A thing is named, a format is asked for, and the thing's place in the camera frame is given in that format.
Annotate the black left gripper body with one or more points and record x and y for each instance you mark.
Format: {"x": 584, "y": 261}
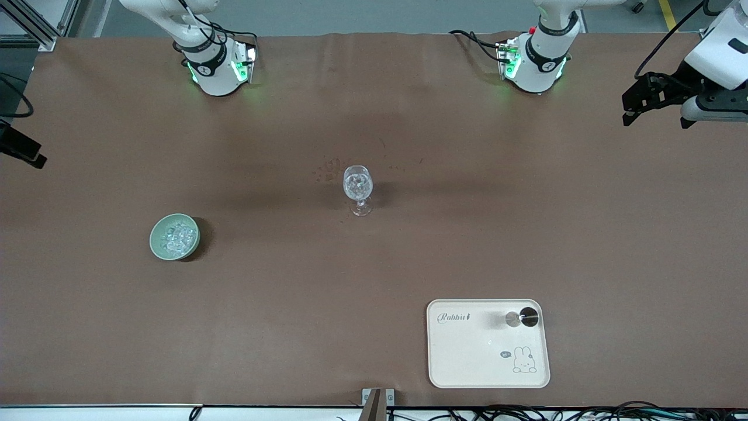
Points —
{"x": 679, "y": 79}

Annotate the steel double jigger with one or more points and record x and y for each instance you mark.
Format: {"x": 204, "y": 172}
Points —
{"x": 514, "y": 319}

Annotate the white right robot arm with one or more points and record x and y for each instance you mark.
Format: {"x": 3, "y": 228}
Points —
{"x": 213, "y": 76}

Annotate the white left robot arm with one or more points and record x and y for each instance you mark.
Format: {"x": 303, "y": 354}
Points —
{"x": 540, "y": 64}

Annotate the clear ice cube heap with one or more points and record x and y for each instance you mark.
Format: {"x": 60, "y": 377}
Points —
{"x": 178, "y": 238}

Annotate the clear stemmed wine glass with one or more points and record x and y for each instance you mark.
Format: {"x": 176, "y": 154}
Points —
{"x": 357, "y": 181}

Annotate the clear ice chunks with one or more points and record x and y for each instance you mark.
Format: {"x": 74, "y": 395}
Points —
{"x": 357, "y": 186}

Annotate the pale green ceramic bowl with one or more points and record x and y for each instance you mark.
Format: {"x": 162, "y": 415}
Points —
{"x": 155, "y": 240}

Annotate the cream rabbit print tray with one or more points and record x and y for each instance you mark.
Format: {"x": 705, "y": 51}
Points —
{"x": 485, "y": 356}

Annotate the brown table mat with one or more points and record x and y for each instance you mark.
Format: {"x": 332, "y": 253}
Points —
{"x": 292, "y": 321}

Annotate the aluminium frame post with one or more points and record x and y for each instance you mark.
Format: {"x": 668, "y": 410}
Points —
{"x": 44, "y": 41}

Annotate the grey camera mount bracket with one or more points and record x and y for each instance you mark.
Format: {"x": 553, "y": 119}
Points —
{"x": 374, "y": 406}

